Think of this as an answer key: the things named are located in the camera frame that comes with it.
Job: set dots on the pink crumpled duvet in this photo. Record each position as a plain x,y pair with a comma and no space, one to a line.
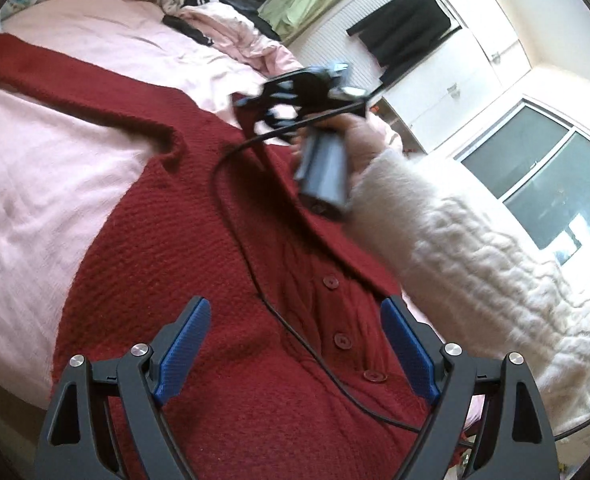
248,45

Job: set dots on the right forearm white fleece sleeve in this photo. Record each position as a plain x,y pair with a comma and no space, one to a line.
476,283

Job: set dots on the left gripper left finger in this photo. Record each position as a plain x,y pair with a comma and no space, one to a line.
77,439

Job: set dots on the black hanging garment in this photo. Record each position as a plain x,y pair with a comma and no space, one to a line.
401,34

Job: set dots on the dark red knit cardigan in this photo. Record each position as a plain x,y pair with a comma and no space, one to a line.
295,379

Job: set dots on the white wardrobe cabinet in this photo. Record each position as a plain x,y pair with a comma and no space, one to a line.
446,90

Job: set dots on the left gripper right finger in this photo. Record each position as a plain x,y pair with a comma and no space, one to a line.
497,398

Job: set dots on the window with frame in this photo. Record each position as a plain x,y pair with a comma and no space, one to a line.
537,164

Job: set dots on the black white striped garment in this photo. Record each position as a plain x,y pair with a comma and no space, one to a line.
204,21

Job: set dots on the person right hand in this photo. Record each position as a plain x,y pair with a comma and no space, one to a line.
365,139

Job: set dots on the pink bed sheet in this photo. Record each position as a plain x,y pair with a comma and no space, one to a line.
61,178

